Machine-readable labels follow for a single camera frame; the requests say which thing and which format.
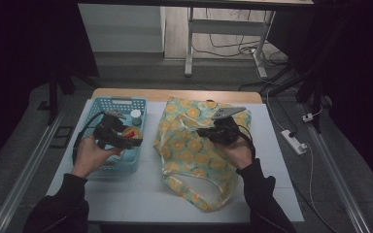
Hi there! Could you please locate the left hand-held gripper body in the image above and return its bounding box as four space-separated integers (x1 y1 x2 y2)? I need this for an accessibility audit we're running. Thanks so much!
93 109 127 150

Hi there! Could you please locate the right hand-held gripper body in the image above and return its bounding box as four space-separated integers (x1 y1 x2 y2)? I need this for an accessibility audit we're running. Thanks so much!
211 106 247 146

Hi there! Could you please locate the yellow red snack packet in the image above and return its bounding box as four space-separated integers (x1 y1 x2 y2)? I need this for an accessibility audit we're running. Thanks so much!
121 125 144 141

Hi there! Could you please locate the fruit print cloth tote bag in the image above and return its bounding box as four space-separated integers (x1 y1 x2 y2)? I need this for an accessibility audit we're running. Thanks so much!
153 96 253 213

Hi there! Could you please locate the light blue plastic basket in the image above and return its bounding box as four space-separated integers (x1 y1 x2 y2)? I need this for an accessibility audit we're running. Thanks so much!
77 95 149 173

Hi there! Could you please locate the person's right hand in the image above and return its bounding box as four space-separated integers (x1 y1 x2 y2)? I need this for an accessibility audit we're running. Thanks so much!
214 135 254 171

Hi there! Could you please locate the person's left hand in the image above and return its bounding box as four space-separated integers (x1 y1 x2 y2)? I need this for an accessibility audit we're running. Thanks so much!
72 135 122 179

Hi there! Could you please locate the wooden table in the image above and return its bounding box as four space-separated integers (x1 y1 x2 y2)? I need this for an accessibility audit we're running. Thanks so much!
91 87 263 105

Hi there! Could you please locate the black stand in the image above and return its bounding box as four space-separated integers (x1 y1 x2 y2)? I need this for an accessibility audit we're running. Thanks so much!
47 67 100 125
266 69 326 134

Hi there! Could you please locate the white power strip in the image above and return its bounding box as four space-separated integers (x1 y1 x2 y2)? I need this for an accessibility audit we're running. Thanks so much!
280 129 309 156

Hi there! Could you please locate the white cabinet panel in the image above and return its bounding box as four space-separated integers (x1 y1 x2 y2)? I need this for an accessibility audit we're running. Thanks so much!
77 3 166 53

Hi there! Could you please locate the dark curtain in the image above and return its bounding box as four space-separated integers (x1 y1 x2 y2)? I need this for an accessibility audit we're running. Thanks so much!
0 0 100 176
268 0 373 195

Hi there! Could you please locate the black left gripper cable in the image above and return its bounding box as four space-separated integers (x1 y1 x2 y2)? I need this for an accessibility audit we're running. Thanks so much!
72 111 106 166

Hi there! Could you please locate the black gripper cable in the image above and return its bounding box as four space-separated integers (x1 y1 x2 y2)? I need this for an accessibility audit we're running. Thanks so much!
72 111 106 166
237 124 256 161

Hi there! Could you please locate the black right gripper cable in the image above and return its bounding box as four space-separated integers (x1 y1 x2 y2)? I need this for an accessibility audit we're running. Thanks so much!
237 124 256 161

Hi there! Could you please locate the thin white floor cable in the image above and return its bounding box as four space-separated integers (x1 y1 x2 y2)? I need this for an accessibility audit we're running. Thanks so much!
265 86 288 132

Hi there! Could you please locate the black floor frame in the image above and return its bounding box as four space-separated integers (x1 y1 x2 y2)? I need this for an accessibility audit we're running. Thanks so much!
50 125 76 150

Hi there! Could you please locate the tangle of black cables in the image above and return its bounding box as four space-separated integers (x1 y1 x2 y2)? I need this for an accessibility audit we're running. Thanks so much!
192 8 289 66

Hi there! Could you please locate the aluminium floor rail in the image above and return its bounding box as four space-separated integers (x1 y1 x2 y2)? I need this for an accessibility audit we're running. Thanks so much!
297 103 373 233
0 110 67 233

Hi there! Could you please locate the white power strip cable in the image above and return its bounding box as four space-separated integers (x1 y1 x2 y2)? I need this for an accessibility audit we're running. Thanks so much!
304 144 338 233

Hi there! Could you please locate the white frame desk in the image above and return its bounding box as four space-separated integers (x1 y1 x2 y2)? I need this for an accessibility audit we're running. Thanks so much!
77 0 315 79

